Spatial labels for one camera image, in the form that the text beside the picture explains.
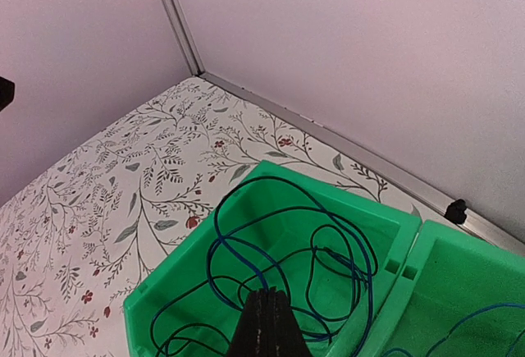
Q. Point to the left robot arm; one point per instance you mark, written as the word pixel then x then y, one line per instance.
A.
pixel 7 92

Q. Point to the floral table mat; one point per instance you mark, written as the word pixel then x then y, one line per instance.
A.
pixel 83 235

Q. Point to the green bin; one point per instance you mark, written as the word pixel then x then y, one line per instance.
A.
pixel 456 295
pixel 336 256

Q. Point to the small black clip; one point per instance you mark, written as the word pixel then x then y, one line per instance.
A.
pixel 456 212

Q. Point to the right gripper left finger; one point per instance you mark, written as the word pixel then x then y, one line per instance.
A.
pixel 249 338

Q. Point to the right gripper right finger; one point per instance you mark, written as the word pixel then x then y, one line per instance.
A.
pixel 283 336

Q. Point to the left aluminium post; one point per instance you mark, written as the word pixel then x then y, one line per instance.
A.
pixel 179 26

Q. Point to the left green bin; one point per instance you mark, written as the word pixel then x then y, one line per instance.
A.
pixel 336 256

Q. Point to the middle green bin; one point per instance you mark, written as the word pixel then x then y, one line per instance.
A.
pixel 456 295

